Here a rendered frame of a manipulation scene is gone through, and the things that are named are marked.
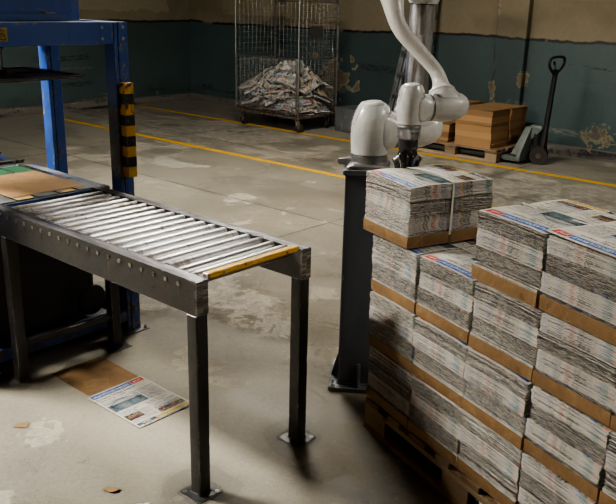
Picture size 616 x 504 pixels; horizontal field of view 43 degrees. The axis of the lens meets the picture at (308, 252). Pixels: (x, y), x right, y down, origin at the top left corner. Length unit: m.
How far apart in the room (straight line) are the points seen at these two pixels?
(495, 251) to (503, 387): 0.42
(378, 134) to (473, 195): 0.55
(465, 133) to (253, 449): 6.49
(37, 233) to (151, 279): 0.73
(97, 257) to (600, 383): 1.75
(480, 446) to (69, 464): 1.50
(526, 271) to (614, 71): 7.25
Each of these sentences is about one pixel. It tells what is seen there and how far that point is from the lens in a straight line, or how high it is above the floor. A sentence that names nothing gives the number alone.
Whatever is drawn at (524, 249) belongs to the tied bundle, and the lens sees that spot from 2.34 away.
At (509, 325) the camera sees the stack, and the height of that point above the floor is 0.74.
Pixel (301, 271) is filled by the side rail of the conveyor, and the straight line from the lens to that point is 2.86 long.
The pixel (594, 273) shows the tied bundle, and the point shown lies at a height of 1.00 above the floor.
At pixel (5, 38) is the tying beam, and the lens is 3.56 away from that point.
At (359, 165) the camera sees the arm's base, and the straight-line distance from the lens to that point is 3.24.
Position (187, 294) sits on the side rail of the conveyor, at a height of 0.75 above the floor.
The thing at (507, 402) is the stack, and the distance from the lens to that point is 2.51.
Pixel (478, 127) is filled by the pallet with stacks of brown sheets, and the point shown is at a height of 0.37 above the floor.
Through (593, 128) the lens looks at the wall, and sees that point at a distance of 9.61.
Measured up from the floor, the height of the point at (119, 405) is 0.01.
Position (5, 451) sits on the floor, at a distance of 3.27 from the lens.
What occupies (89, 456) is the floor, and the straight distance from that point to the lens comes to 3.16.
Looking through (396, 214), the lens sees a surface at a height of 0.94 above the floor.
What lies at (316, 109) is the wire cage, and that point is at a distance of 10.62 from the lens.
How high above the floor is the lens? 1.66
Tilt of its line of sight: 18 degrees down
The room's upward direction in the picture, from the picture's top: 1 degrees clockwise
